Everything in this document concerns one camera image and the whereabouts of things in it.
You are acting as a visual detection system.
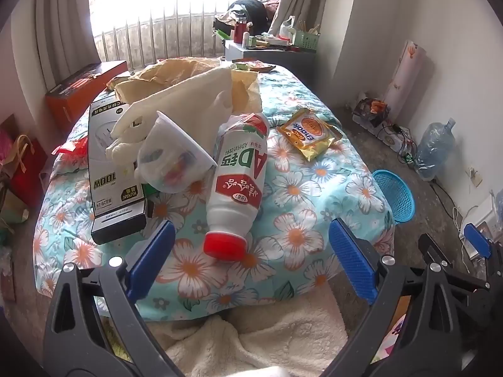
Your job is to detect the tan crinkled plastic bag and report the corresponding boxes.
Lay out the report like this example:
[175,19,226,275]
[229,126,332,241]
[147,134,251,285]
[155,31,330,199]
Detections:
[114,58,262,112]

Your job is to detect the floral blanket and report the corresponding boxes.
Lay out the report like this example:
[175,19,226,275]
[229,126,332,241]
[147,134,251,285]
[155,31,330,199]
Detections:
[33,61,395,320]

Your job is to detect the blue plastic wastebasket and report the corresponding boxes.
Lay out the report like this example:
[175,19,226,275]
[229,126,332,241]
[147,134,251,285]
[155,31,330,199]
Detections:
[371,170,416,224]

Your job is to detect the white plastic bag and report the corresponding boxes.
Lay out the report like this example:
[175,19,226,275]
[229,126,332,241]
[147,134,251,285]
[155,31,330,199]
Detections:
[280,16,296,40]

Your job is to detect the beige curtain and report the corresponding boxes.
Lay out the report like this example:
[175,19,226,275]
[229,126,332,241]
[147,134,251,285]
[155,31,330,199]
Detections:
[269,0,327,36]
[12,0,101,87]

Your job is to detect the white printed paper roll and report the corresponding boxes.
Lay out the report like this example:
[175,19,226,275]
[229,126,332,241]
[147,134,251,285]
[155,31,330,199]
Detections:
[383,40,427,120]

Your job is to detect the black and white box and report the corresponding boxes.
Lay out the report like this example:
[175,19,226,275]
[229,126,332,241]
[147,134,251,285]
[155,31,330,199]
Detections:
[87,100,148,245]

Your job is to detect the metal window railing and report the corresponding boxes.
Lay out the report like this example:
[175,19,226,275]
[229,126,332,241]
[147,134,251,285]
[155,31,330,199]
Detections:
[94,2,232,69]

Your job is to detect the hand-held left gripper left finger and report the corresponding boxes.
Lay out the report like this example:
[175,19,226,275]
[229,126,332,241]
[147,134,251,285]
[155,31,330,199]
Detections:
[43,220,185,377]

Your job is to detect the yellow green snack packet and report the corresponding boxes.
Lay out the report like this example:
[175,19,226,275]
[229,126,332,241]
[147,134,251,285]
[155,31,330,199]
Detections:
[232,58,278,73]

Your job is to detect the red gift bag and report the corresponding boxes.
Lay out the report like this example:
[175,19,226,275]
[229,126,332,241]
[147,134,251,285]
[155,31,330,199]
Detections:
[8,135,48,207]

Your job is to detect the clear water jug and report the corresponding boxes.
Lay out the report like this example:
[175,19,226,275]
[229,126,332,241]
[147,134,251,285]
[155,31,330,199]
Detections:
[414,118,456,181]

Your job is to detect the green plastic basket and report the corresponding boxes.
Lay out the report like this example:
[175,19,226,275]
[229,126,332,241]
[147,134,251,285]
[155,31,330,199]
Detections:
[294,27,320,52]

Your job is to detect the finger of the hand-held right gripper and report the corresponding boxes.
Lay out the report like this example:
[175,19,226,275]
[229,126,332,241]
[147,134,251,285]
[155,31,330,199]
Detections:
[464,223,503,262]
[418,233,503,295]

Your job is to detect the white bottle with red cap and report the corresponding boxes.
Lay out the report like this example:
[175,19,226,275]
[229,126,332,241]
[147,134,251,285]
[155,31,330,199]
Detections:
[203,112,270,262]

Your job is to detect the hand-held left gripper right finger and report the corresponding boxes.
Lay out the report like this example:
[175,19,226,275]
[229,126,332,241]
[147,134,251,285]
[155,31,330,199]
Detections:
[328,218,474,377]

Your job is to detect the grey cabinet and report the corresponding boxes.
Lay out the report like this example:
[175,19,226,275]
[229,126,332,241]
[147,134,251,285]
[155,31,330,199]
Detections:
[225,40,317,75]

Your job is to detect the orange box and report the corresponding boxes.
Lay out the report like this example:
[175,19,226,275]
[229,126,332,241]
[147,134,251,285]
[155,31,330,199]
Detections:
[45,61,128,132]

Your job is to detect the white cable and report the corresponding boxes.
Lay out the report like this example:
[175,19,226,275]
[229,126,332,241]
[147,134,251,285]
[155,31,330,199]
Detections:
[452,204,472,268]

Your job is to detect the black bag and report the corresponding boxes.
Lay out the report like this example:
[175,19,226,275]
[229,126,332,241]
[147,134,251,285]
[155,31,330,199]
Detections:
[228,0,272,32]

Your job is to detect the white fleece blanket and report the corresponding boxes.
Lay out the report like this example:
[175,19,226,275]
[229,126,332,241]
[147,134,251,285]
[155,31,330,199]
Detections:
[151,287,348,377]

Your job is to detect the clear plastic cup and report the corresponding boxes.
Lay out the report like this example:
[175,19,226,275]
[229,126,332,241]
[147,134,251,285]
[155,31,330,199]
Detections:
[135,111,218,194]

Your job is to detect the cream plastic bag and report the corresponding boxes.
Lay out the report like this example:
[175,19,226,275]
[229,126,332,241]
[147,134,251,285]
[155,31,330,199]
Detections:
[105,67,232,166]

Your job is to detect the orange snack bag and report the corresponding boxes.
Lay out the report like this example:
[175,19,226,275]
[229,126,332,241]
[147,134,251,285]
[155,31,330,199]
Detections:
[354,98,390,122]

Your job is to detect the black cable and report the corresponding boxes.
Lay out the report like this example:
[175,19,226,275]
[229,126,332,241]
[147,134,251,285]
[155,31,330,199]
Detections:
[430,181,464,221]

